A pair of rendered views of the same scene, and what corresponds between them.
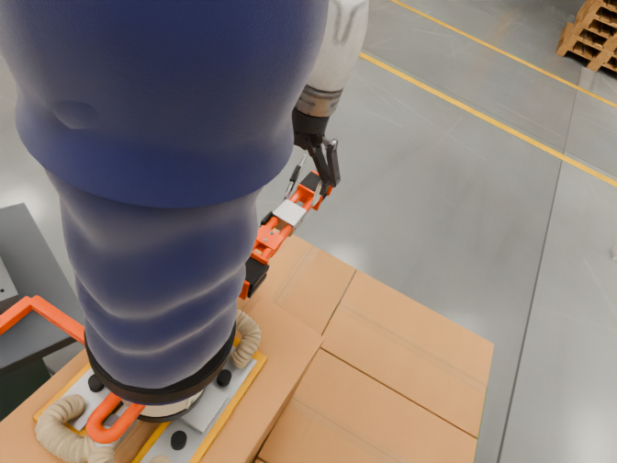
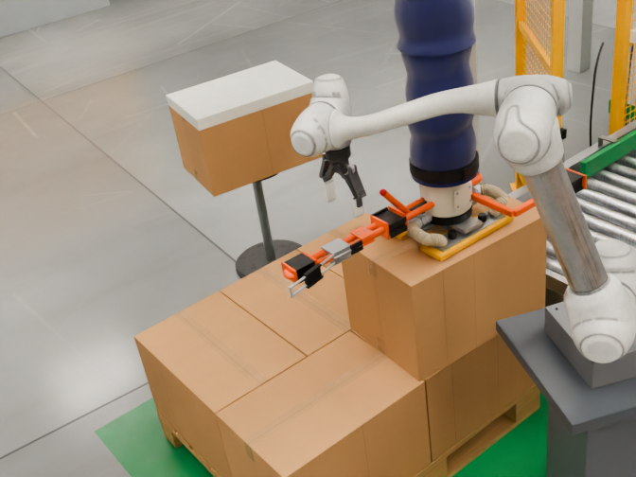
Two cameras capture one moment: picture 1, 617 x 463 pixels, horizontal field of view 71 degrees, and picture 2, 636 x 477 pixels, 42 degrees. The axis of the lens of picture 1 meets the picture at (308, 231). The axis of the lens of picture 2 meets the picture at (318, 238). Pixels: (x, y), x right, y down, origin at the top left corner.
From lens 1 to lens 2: 287 cm
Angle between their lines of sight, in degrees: 92
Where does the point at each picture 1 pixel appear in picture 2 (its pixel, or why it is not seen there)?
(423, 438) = (260, 295)
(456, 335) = (164, 345)
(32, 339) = (538, 317)
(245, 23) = not seen: outside the picture
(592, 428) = (26, 381)
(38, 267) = (544, 362)
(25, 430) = (518, 220)
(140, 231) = not seen: hidden behind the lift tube
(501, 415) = (106, 408)
